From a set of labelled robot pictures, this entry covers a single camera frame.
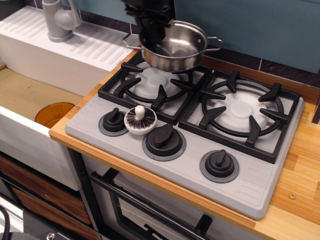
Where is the grey toy faucet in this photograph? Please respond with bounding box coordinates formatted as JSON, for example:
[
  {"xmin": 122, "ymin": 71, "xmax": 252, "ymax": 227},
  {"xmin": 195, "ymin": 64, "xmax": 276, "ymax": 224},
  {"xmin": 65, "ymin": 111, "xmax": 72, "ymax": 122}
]
[{"xmin": 42, "ymin": 0, "xmax": 81, "ymax": 43}]

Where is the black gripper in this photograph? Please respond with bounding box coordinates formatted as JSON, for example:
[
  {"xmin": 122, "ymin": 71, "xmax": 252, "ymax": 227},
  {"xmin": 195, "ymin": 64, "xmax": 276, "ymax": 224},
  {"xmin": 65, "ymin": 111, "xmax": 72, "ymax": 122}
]
[{"xmin": 122, "ymin": 0, "xmax": 175, "ymax": 50}]

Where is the orange sink drain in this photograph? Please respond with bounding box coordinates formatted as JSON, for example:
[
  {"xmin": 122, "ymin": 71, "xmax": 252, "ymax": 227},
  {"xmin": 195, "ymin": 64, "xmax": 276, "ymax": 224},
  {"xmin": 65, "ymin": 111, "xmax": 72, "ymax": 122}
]
[{"xmin": 34, "ymin": 102, "xmax": 75, "ymax": 129}]

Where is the black left burner grate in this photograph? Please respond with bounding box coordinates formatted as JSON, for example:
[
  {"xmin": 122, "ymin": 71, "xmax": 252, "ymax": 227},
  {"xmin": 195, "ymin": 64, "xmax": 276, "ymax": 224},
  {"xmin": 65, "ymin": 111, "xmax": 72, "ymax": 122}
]
[{"xmin": 98, "ymin": 52, "xmax": 213, "ymax": 125}]

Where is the black left stove knob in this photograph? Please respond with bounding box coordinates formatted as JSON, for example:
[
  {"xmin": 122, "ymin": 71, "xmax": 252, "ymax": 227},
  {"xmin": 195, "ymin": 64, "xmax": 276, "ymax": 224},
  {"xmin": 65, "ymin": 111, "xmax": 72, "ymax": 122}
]
[{"xmin": 98, "ymin": 107, "xmax": 129, "ymax": 137}]

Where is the black braided cable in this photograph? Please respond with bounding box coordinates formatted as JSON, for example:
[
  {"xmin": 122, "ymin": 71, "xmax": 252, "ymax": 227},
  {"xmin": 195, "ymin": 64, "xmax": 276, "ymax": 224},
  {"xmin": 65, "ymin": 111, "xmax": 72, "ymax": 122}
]
[{"xmin": 0, "ymin": 207, "xmax": 11, "ymax": 240}]

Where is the white toy sink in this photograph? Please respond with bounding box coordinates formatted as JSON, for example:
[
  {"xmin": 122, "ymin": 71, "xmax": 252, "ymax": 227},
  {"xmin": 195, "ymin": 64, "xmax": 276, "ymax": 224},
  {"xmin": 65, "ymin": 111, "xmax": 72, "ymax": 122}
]
[{"xmin": 0, "ymin": 6, "xmax": 131, "ymax": 191}]

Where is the oven door with handle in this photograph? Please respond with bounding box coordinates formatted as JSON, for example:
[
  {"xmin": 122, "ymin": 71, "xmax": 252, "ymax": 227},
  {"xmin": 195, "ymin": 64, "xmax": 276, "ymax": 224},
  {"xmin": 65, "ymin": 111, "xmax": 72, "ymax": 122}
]
[{"xmin": 89, "ymin": 168, "xmax": 232, "ymax": 240}]

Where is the lower wooden drawer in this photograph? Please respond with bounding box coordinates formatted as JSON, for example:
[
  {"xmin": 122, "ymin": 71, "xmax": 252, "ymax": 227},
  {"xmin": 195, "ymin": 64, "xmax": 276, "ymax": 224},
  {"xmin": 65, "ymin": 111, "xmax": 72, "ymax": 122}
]
[{"xmin": 12, "ymin": 186, "xmax": 99, "ymax": 240}]

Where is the upper wooden drawer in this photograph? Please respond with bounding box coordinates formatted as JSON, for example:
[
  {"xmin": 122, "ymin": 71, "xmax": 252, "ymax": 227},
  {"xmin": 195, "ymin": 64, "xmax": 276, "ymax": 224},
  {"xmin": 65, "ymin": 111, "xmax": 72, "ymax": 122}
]
[{"xmin": 0, "ymin": 155, "xmax": 81, "ymax": 204}]

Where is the white toy mushroom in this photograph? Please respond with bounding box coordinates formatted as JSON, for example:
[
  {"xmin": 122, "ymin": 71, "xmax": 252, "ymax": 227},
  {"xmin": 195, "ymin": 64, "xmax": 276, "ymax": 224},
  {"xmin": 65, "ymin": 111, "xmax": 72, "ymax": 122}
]
[{"xmin": 124, "ymin": 105, "xmax": 158, "ymax": 136}]

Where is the black right burner grate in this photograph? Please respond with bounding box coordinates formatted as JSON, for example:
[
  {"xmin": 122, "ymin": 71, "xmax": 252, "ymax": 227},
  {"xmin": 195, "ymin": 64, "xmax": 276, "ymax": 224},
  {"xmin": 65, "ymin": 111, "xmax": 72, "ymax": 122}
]
[{"xmin": 179, "ymin": 70, "xmax": 305, "ymax": 164}]

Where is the black right stove knob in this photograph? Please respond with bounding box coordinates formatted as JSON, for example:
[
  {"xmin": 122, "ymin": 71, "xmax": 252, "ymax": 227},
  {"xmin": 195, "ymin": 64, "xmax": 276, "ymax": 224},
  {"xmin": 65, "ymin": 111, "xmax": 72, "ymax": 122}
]
[{"xmin": 199, "ymin": 149, "xmax": 240, "ymax": 184}]

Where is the stainless steel pot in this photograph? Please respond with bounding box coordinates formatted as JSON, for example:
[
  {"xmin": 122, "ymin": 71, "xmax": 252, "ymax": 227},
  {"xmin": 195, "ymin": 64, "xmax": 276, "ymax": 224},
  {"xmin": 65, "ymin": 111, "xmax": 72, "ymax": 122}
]
[{"xmin": 122, "ymin": 20, "xmax": 224, "ymax": 73}]

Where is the black middle stove knob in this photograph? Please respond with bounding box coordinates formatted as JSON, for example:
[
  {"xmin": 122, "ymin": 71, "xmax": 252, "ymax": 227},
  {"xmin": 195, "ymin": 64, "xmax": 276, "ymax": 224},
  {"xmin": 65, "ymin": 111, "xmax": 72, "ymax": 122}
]
[{"xmin": 142, "ymin": 124, "xmax": 187, "ymax": 162}]

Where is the black burner grate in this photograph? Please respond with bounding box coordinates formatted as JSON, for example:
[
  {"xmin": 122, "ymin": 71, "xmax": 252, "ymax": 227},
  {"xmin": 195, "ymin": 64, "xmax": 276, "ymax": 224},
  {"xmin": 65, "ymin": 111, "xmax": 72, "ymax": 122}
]
[
  {"xmin": 98, "ymin": 52, "xmax": 213, "ymax": 125},
  {"xmin": 179, "ymin": 70, "xmax": 305, "ymax": 164}
]

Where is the wooden drawer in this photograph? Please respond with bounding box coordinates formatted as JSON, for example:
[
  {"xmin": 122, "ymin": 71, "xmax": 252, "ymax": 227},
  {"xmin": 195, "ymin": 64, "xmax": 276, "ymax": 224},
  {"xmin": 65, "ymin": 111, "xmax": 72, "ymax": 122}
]
[
  {"xmin": 0, "ymin": 155, "xmax": 81, "ymax": 204},
  {"xmin": 12, "ymin": 186, "xmax": 99, "ymax": 240}
]

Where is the black stove knob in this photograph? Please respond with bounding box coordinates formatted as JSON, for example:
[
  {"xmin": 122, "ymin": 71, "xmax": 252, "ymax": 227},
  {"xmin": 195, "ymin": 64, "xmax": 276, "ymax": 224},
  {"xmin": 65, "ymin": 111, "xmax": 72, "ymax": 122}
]
[
  {"xmin": 199, "ymin": 149, "xmax": 240, "ymax": 184},
  {"xmin": 98, "ymin": 107, "xmax": 129, "ymax": 137},
  {"xmin": 142, "ymin": 124, "xmax": 187, "ymax": 162}
]

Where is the grey toy stove top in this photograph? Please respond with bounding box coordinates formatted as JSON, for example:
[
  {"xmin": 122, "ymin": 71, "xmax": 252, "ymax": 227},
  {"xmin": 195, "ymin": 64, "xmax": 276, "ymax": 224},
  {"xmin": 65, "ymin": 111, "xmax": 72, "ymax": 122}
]
[{"xmin": 65, "ymin": 93, "xmax": 290, "ymax": 219}]

